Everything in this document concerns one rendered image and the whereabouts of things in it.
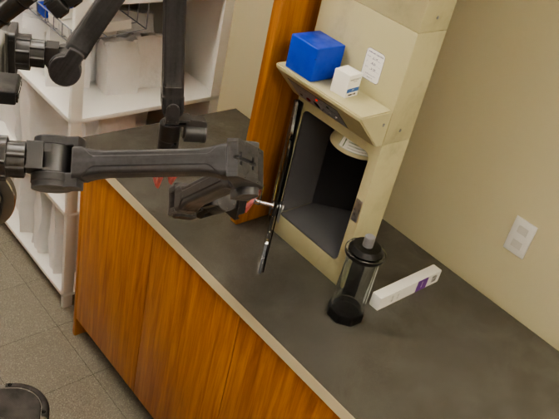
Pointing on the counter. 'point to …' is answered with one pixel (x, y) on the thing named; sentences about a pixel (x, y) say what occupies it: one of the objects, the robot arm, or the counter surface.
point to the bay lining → (321, 170)
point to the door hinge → (292, 138)
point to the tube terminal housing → (390, 94)
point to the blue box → (314, 55)
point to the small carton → (346, 81)
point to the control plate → (318, 102)
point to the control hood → (347, 106)
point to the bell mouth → (348, 146)
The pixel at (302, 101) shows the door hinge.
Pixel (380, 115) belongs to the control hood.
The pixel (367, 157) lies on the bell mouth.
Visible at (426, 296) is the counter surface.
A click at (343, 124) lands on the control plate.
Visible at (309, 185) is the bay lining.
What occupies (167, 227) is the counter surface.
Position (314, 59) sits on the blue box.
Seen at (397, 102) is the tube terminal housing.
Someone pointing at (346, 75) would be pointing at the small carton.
